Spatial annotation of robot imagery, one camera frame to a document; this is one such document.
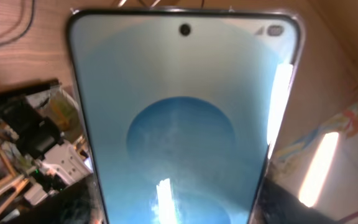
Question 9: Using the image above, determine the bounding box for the blue screen smartphone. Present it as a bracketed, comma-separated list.
[65, 8, 303, 223]

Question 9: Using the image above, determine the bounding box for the black USB charger cable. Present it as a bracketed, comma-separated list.
[0, 0, 36, 52]

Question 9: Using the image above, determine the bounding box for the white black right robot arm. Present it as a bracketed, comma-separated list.
[0, 79, 96, 223]

